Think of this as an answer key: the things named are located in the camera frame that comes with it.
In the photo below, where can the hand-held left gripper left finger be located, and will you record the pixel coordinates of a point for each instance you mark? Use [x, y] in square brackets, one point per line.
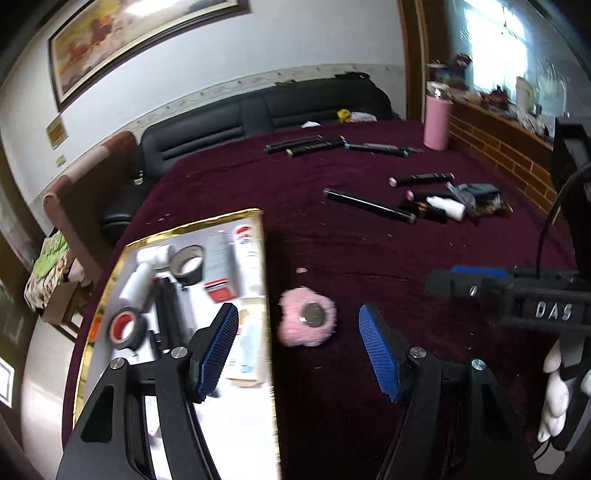
[217, 350]

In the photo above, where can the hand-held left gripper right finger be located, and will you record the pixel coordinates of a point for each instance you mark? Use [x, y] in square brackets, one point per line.
[381, 350]

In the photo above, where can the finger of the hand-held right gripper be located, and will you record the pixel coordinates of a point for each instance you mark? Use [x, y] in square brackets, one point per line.
[457, 286]
[480, 271]

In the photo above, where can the pink fluffy puff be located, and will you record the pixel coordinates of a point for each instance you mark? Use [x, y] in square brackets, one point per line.
[291, 323]

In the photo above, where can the gold rimmed box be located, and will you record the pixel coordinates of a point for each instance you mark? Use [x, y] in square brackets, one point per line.
[231, 429]

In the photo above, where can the black tape roll orange core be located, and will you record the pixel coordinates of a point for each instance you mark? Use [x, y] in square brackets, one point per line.
[138, 335]

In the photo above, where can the white pill bottle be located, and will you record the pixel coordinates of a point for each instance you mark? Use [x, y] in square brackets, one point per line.
[143, 277]

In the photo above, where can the person's right hand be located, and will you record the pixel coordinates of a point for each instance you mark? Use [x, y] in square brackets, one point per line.
[556, 401]

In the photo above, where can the white medicine box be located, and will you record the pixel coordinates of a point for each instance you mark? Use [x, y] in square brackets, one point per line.
[251, 346]

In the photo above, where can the dark grey marker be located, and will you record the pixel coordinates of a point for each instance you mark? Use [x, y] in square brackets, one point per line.
[173, 314]

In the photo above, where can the red white small box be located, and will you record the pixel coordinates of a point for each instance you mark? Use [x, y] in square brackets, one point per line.
[220, 290]

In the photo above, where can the small white bottle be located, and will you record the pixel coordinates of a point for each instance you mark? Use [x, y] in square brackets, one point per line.
[445, 207]

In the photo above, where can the thick black marker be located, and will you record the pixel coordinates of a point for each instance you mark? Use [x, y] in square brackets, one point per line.
[431, 213]

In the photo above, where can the dark foil bag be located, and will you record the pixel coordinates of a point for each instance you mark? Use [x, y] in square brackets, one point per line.
[480, 191]

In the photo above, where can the white tube red blue logo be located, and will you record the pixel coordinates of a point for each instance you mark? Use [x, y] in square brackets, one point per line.
[249, 270]

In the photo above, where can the grey box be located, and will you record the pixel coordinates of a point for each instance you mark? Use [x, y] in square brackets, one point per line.
[220, 258]

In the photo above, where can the black marker pink cap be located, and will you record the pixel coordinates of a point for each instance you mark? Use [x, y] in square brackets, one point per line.
[418, 196]

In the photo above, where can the grey tape roll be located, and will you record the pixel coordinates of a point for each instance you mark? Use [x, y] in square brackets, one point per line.
[173, 261]

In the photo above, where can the long black marker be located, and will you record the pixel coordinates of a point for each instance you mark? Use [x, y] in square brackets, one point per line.
[425, 177]

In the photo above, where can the large black marker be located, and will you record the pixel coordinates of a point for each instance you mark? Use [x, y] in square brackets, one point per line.
[369, 205]

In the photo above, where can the brick ledge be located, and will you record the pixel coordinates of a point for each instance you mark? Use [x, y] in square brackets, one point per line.
[498, 152]

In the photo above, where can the pink bottle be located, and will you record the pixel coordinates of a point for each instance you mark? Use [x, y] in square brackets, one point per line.
[436, 124]

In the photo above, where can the teal capped pen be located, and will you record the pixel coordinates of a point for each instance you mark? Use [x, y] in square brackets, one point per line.
[376, 149]

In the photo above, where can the cardboard box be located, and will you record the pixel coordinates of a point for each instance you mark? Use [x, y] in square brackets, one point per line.
[64, 304]

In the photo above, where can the green patterned cloth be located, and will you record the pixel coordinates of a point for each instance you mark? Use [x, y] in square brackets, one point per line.
[46, 267]

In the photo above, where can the white cloth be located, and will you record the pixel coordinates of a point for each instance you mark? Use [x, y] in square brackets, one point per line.
[364, 117]

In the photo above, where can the brown armchair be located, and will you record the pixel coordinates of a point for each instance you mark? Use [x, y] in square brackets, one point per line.
[83, 198]

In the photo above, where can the small yellow item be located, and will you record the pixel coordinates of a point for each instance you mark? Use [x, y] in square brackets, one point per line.
[343, 116]

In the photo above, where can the window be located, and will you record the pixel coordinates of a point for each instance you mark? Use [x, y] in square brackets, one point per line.
[498, 41]

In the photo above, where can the black leather sofa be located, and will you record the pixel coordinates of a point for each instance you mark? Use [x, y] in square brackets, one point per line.
[231, 115]

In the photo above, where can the framed painting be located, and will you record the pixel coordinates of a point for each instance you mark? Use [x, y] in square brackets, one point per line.
[138, 27]

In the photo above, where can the gold wall plaque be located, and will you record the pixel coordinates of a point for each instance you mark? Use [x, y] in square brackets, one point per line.
[57, 131]

